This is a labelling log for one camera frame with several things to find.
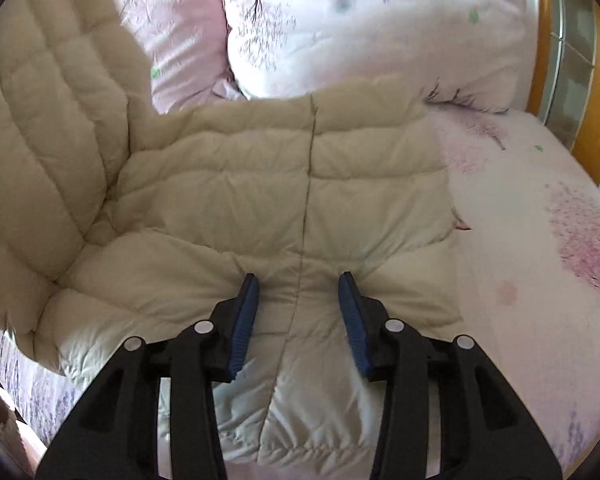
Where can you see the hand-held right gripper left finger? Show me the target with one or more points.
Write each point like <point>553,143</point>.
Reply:
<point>245,320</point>

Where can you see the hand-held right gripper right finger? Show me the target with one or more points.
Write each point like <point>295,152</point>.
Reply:
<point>352,320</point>

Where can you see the cream quilted down jacket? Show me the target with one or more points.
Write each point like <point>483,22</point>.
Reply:
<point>205,200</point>

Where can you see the pink floral bed sheet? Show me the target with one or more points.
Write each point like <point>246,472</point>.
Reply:
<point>530,260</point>

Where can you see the white purple floral pillow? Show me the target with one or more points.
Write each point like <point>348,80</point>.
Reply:
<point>180,35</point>

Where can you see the pink tree print pillow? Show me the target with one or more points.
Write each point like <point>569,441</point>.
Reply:
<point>380,25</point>

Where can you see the wooden headboard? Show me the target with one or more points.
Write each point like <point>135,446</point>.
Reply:
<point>575,85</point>

